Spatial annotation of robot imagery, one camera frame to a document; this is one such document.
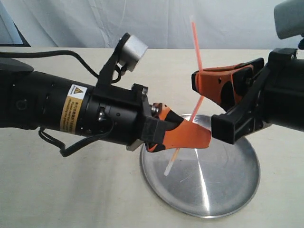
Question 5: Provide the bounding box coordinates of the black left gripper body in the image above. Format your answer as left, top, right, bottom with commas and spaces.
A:
126, 84, 165, 151

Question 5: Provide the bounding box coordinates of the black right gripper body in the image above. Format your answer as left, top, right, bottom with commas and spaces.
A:
211, 48, 299, 144

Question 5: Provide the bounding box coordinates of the thin orange straw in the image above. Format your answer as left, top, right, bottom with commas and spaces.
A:
163, 15, 204, 176

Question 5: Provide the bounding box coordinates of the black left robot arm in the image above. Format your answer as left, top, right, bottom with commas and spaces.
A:
0, 58, 211, 157

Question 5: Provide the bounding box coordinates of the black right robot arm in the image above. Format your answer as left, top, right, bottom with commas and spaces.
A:
191, 42, 304, 144

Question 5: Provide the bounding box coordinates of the round silver metal plate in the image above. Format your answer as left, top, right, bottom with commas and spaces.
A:
139, 114, 261, 219

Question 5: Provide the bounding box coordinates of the white fabric backdrop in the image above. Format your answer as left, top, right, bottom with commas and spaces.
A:
0, 0, 301, 49

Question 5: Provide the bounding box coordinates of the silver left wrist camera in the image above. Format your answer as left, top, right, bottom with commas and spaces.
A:
98, 32, 148, 88

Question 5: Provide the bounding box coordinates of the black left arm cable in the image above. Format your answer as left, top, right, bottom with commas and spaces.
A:
0, 50, 124, 158

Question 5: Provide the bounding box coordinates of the dark frame at backdrop edge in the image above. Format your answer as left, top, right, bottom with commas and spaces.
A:
0, 4, 31, 47

